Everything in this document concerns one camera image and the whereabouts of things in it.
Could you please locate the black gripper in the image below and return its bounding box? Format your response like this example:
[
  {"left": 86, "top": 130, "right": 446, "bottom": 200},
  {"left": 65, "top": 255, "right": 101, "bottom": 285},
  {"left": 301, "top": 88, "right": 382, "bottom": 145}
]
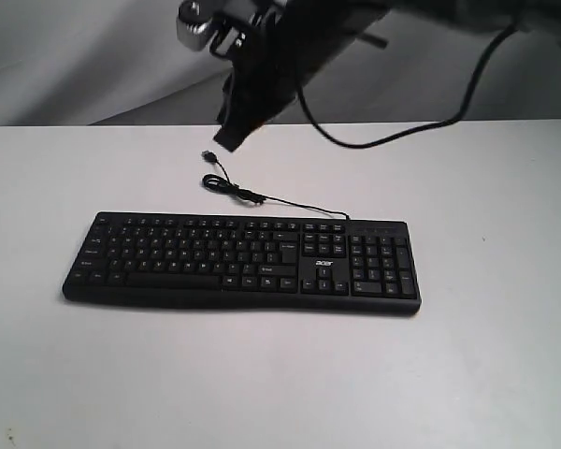
[{"left": 213, "top": 1, "right": 389, "bottom": 152}]

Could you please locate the black Acer keyboard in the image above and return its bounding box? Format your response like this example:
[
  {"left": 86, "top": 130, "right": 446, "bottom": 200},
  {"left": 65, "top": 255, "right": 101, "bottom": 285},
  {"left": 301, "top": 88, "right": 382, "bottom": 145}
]
[{"left": 62, "top": 211, "right": 422, "bottom": 315}]

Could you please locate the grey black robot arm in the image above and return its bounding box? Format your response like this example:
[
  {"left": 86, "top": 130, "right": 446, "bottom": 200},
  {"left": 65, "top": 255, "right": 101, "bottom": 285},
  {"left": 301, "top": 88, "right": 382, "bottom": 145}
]
[{"left": 214, "top": 1, "right": 561, "bottom": 152}]

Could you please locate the grey wrinkled backdrop cloth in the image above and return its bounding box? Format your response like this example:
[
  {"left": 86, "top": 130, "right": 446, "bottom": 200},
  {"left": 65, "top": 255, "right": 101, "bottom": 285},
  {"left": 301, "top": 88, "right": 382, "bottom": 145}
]
[{"left": 0, "top": 0, "right": 561, "bottom": 125}]

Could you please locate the black keyboard USB cable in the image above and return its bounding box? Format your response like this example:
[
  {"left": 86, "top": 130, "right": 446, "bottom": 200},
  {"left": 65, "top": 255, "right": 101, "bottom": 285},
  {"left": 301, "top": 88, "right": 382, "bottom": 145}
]
[{"left": 200, "top": 150, "right": 352, "bottom": 223}]

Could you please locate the black robot camera cable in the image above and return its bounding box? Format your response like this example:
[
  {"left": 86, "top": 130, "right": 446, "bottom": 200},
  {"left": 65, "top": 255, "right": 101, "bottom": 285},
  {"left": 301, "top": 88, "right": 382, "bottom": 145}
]
[{"left": 295, "top": 18, "right": 561, "bottom": 151}]

